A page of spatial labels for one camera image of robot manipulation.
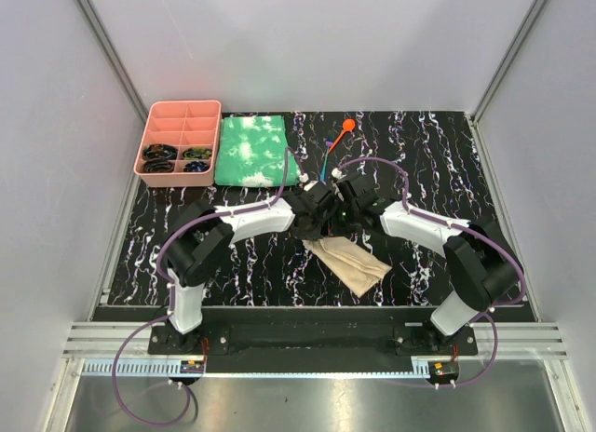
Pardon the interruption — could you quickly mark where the teal plastic utensil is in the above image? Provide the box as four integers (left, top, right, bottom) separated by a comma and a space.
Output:
319, 147, 331, 182

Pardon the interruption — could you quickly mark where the beige cloth napkin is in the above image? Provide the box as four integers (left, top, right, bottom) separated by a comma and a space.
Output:
303, 236, 391, 298

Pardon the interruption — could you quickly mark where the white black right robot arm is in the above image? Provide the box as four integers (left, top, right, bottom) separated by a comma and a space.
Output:
332, 169, 526, 355

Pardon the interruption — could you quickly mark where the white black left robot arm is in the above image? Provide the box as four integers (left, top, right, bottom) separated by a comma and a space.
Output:
152, 182, 339, 354

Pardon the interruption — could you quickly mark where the orange plastic spoon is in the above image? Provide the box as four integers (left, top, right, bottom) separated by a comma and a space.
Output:
329, 118, 356, 151

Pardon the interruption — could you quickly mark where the green white tie-dye cloth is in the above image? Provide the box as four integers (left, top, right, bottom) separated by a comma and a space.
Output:
214, 115, 300, 188

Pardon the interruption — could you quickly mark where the blue coiled band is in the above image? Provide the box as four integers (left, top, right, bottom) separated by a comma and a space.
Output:
183, 160, 210, 173

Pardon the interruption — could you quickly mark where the yellow green coiled band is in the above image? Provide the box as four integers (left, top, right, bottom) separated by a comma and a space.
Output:
182, 146, 212, 160

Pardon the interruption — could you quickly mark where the pink compartment tray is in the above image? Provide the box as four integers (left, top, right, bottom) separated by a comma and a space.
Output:
134, 100, 222, 188

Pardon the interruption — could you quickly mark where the dark coiled band bottom-left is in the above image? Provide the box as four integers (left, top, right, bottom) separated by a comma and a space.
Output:
142, 158, 175, 174

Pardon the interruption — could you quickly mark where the dark coiled band top-left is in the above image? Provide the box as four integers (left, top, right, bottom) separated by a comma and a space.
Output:
142, 143, 178, 161

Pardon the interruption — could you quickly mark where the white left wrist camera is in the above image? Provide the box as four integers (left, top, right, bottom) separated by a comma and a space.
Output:
299, 173, 319, 192

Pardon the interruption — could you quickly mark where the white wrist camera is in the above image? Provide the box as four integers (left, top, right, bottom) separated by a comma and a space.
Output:
331, 168, 345, 190
299, 173, 319, 192

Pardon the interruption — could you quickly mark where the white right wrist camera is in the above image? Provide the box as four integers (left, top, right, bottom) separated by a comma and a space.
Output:
331, 168, 345, 190

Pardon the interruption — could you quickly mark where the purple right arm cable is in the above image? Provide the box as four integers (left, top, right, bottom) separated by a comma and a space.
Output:
332, 156, 527, 389

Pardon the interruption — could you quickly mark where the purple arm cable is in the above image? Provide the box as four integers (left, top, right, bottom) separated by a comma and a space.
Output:
113, 147, 311, 427
332, 156, 527, 389

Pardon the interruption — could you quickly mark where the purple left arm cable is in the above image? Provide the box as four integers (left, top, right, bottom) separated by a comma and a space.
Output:
113, 147, 311, 427

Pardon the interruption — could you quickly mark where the aluminium front frame rail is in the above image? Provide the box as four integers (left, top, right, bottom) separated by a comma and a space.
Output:
62, 322, 567, 379

